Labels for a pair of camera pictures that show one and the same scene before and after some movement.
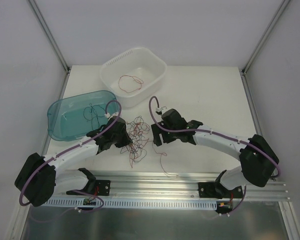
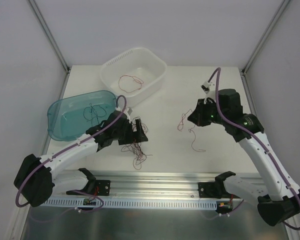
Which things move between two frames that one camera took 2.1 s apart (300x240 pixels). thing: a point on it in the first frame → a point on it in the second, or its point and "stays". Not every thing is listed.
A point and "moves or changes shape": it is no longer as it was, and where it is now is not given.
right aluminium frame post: x=264 y=37 stays
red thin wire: x=164 y=154 → x=194 y=140
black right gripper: x=157 y=135 → x=200 y=113
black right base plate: x=209 y=190 stays
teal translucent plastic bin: x=71 y=118 stays
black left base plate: x=101 y=188 stays
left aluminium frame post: x=49 y=35 stays
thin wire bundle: x=137 y=129 moves or changes shape
